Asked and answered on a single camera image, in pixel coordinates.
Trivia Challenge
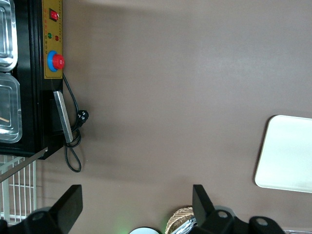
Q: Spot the black tray sealing machine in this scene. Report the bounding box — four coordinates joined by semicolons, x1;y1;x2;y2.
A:
0;0;64;160

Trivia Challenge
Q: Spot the red rocker power switch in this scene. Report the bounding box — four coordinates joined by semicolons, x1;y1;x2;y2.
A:
48;8;60;22

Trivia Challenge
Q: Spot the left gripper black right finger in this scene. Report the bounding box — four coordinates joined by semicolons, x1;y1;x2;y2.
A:
192;184;241;234

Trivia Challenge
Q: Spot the black power cable with plug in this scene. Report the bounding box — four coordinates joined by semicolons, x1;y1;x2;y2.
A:
62;72;90;173

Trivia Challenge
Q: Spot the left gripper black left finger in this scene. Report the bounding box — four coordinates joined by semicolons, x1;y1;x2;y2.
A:
9;184;83;234

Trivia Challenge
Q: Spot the red emergency stop button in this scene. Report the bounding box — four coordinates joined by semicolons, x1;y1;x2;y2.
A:
47;50;65;73

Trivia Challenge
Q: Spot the light wicker basket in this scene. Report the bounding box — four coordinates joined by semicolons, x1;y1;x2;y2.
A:
165;206;195;234

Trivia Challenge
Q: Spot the aluminium foil container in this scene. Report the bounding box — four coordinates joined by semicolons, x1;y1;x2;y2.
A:
176;215;197;234

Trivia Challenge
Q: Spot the grey metal lever strip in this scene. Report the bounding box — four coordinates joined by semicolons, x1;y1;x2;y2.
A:
0;147;49;183

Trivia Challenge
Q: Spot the stainless steel food tray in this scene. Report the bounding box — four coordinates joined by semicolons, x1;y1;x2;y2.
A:
0;0;18;72
0;73;23;143

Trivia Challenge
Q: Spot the cream plastic serving tray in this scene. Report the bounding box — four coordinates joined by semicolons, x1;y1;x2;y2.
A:
254;115;312;194

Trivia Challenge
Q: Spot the white wire rack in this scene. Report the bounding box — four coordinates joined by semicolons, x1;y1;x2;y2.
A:
0;156;38;225

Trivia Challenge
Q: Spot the silver metal handle bar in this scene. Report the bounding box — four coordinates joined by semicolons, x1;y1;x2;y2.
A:
53;90;74;143

